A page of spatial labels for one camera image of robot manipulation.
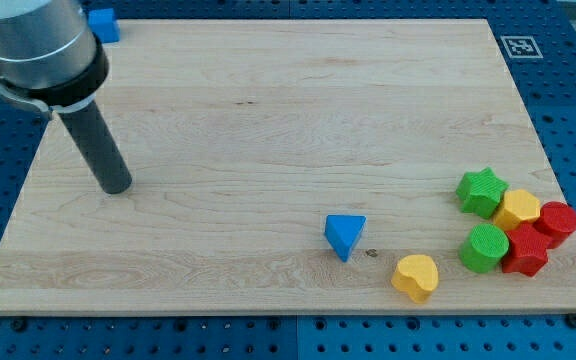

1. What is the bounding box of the green cylinder block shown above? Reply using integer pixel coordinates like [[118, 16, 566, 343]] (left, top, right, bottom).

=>
[[458, 223, 509, 274]]

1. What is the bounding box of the blue triangle block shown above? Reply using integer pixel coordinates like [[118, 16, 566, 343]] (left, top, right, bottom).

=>
[[324, 214, 366, 262]]

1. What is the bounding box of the light wooden board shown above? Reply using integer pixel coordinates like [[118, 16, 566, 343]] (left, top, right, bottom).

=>
[[0, 19, 576, 316]]

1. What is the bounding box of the green star block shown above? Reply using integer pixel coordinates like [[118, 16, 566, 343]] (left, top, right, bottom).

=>
[[456, 167, 509, 219]]

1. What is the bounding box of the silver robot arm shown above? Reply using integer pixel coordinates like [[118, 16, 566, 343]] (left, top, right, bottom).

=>
[[0, 0, 109, 116]]

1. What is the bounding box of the yellow heart block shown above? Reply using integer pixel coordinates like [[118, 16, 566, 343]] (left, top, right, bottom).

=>
[[391, 254, 439, 304]]

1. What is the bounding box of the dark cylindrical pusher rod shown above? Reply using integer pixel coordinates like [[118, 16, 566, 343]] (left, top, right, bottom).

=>
[[59, 101, 132, 194]]

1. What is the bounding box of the white fiducial marker tag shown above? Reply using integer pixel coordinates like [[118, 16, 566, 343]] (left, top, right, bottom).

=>
[[500, 35, 543, 59]]

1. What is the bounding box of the red cylinder block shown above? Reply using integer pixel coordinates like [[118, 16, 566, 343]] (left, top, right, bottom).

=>
[[533, 201, 576, 249]]

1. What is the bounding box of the yellow hexagon block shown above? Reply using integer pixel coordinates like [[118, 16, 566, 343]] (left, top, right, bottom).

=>
[[492, 189, 541, 231]]

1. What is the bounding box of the blue cube block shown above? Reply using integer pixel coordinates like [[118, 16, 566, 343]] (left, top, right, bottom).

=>
[[88, 8, 121, 43]]

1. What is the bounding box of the red star block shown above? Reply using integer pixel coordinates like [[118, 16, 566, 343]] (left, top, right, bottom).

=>
[[501, 223, 552, 277]]

